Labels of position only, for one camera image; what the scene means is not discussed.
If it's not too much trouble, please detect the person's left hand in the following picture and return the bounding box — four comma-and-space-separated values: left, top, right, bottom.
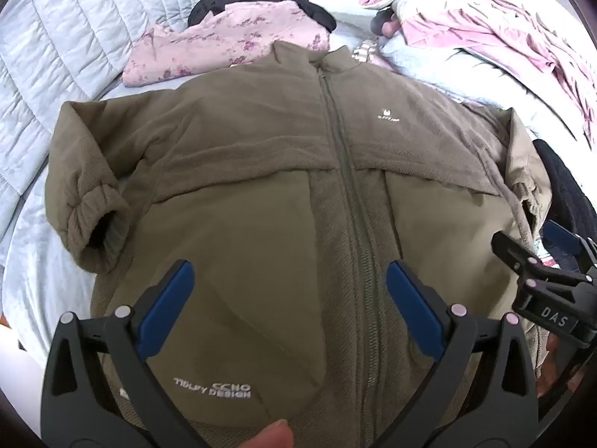
233, 419, 296, 448

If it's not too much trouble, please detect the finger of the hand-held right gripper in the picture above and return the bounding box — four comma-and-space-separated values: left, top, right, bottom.
543, 219, 597, 271
491, 230, 553, 290

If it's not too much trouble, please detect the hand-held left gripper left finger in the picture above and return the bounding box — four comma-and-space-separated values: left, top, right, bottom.
41, 259, 212, 448

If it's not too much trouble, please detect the dark navy quilted cloth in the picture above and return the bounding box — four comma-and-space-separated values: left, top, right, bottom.
532, 139, 597, 269

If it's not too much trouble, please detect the pink duvet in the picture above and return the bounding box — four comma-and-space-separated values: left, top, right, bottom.
359, 0, 597, 146

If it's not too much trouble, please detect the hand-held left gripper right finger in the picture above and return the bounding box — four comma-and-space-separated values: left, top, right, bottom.
371, 259, 543, 448

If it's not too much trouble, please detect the person's right hand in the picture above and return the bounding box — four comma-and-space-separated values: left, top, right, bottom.
535, 329, 584, 399

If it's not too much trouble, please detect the olive green zip jacket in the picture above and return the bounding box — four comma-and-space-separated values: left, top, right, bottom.
44, 40, 553, 448

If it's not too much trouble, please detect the pink floral garment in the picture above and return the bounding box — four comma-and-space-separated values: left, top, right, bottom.
122, 0, 332, 88

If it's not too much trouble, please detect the black garment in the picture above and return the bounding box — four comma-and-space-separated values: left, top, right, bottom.
188, 0, 337, 33

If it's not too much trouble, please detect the light blue blanket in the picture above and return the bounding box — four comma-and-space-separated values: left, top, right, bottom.
368, 32, 581, 150

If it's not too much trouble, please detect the pale grey bed sheet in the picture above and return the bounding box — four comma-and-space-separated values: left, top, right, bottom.
0, 81, 157, 367

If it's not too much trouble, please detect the grey quilted bedspread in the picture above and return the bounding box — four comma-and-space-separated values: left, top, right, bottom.
0, 0, 220, 229

